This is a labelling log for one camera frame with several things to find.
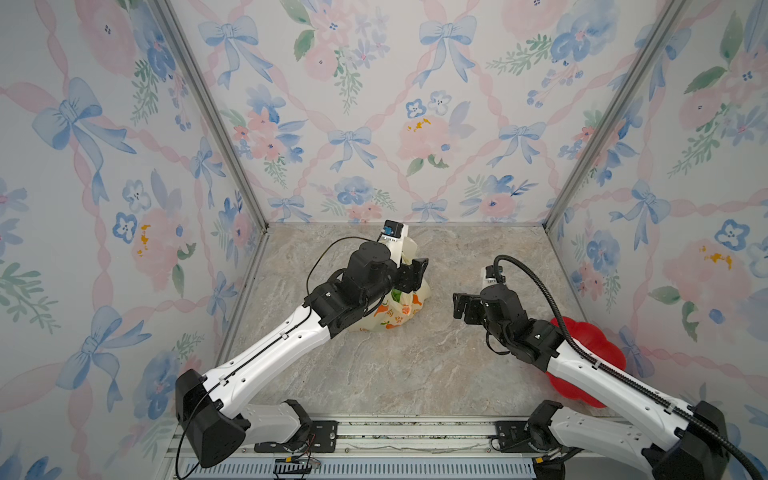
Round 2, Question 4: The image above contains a yellow printed plastic bag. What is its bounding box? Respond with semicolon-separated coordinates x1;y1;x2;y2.
352;237;432;332

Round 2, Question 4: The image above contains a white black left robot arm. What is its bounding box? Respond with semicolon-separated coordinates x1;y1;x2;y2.
175;241;429;469

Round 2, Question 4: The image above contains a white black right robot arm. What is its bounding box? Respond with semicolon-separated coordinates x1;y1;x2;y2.
453;284;732;479

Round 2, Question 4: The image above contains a red flower-shaped plate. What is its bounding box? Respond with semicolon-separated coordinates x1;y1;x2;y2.
545;316;627;409

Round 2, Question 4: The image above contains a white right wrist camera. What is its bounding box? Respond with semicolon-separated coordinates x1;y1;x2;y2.
481;265;497;289

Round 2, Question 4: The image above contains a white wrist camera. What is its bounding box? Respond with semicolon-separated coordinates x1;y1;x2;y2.
481;265;497;289
377;220;409;266

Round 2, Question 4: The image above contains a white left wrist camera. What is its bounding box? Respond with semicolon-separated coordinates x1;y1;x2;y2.
377;220;409;266

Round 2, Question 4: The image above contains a thin black left cable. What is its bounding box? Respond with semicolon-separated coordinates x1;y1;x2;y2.
305;235;385;296

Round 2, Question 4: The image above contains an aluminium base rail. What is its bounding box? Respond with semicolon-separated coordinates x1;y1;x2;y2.
161;416;685;480

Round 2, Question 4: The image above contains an aluminium corner post left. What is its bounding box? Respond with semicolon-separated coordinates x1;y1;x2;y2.
147;0;268;232

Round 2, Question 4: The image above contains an aluminium corner post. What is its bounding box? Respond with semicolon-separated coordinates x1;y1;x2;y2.
543;0;691;232
147;0;268;232

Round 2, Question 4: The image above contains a black corrugated cable conduit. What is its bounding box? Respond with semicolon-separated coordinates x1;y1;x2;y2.
493;254;764;480

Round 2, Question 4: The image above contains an aluminium corner post right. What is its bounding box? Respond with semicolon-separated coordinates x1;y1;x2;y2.
543;0;691;232

